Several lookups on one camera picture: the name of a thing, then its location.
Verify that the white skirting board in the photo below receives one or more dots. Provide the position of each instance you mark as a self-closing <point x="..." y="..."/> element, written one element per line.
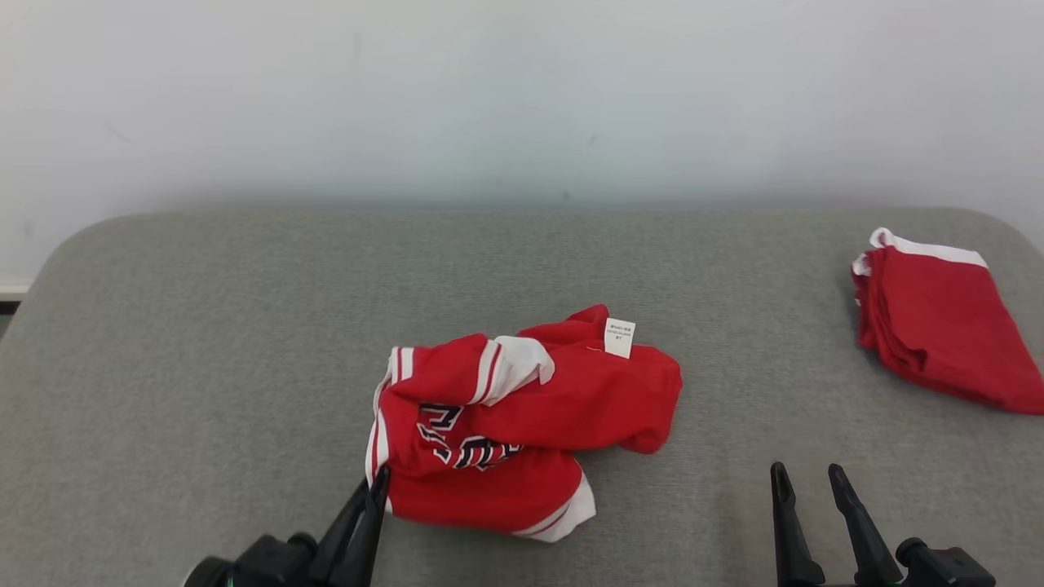
<point x="12" y="289"/>

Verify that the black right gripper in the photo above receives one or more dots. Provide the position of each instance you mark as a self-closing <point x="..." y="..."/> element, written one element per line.
<point x="946" y="571"/>

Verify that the red basketball jersey number 23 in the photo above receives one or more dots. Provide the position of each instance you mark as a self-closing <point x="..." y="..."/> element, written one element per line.
<point x="587" y="399"/>

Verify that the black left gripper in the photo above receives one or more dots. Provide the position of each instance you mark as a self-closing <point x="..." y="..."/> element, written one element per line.
<point x="261" y="567"/>

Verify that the red shorts with white trim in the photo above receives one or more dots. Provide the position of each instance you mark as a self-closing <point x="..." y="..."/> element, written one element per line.
<point x="938" y="326"/>

